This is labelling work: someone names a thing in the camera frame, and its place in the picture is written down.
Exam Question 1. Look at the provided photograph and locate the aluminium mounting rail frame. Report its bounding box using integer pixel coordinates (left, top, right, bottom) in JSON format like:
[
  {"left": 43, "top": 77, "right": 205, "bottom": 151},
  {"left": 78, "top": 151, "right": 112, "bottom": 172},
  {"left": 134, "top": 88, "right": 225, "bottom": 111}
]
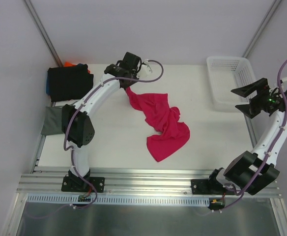
[{"left": 17, "top": 108, "right": 282, "bottom": 197}]

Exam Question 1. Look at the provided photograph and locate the orange folded t shirt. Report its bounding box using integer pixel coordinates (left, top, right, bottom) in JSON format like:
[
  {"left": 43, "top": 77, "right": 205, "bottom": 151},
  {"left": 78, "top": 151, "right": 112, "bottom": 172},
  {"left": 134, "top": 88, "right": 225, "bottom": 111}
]
[{"left": 63, "top": 61, "right": 82, "bottom": 67}]

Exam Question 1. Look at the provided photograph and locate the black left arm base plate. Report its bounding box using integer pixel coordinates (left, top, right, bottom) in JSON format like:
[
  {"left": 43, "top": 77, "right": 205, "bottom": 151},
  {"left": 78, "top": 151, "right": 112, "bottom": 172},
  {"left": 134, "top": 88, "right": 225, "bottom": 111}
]
[{"left": 61, "top": 175, "right": 105, "bottom": 193}]

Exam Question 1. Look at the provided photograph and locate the aluminium corner post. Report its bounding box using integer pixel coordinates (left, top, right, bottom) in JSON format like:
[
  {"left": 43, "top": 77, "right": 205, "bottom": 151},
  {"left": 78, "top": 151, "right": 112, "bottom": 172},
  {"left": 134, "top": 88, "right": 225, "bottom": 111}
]
[
  {"left": 23, "top": 0, "right": 63, "bottom": 67},
  {"left": 242, "top": 0, "right": 284, "bottom": 59}
]

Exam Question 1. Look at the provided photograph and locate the blue folded t shirt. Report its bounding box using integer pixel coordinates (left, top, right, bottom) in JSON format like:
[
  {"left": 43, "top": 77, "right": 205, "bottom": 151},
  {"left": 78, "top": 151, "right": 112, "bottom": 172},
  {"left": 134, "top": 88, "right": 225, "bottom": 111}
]
[{"left": 46, "top": 76, "right": 50, "bottom": 96}]

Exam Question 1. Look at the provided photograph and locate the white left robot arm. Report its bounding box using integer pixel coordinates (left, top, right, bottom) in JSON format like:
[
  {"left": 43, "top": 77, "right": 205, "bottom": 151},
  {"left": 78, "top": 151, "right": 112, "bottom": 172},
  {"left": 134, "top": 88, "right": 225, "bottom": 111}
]
[{"left": 61, "top": 64, "right": 139, "bottom": 191}]

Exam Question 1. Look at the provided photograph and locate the black folded t shirt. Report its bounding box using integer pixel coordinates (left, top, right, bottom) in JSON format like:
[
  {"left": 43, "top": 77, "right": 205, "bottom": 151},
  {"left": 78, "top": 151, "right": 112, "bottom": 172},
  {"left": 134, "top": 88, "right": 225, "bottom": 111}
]
[{"left": 47, "top": 64, "right": 94, "bottom": 102}]

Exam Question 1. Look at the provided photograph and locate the pink t shirt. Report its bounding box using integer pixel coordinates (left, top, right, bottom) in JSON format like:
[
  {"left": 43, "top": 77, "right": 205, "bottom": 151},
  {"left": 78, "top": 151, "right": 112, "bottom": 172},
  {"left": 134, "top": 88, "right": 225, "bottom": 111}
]
[{"left": 126, "top": 88, "right": 190, "bottom": 162}]

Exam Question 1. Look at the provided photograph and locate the right aluminium corner post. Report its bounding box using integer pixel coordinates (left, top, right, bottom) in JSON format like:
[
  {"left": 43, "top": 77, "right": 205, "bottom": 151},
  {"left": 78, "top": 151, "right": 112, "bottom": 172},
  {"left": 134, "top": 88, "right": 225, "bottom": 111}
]
[{"left": 242, "top": 0, "right": 284, "bottom": 59}]

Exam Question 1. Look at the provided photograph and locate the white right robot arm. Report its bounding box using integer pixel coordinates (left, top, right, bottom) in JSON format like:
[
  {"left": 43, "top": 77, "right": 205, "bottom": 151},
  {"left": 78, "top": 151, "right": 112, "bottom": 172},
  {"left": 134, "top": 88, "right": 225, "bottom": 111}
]
[{"left": 206, "top": 78, "right": 287, "bottom": 195}]

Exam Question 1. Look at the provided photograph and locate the grey folded t shirt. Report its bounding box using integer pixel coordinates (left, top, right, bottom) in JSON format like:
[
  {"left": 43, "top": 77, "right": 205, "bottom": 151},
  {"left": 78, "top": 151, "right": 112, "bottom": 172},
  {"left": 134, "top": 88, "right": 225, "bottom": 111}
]
[{"left": 41, "top": 106, "right": 63, "bottom": 136}]

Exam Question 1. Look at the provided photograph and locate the left aluminium corner post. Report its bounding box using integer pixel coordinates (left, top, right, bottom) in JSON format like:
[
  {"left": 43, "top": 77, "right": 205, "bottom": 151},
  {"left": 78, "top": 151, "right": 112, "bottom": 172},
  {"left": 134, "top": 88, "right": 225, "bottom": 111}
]
[{"left": 23, "top": 0, "right": 63, "bottom": 67}]

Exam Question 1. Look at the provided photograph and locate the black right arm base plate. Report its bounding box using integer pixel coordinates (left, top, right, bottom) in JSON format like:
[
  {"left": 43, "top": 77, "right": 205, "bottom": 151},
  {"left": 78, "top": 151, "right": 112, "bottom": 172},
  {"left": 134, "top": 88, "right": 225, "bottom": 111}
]
[{"left": 191, "top": 179, "right": 234, "bottom": 195}]

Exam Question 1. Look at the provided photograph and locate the white plastic basket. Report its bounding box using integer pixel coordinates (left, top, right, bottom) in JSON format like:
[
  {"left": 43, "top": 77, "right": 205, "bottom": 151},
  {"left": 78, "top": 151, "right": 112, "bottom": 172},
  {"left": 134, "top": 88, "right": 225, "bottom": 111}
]
[{"left": 206, "top": 56, "right": 257, "bottom": 113}]

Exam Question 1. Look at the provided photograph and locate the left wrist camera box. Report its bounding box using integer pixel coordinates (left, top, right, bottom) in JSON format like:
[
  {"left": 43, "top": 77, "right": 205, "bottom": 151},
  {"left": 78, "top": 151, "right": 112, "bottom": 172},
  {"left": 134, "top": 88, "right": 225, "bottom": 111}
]
[{"left": 120, "top": 52, "right": 142, "bottom": 72}]

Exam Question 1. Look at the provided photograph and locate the white slotted cable duct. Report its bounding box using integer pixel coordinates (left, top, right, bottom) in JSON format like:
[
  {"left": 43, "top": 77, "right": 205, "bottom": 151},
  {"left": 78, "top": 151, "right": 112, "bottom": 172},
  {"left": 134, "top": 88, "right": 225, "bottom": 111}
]
[{"left": 27, "top": 193, "right": 210, "bottom": 207}]

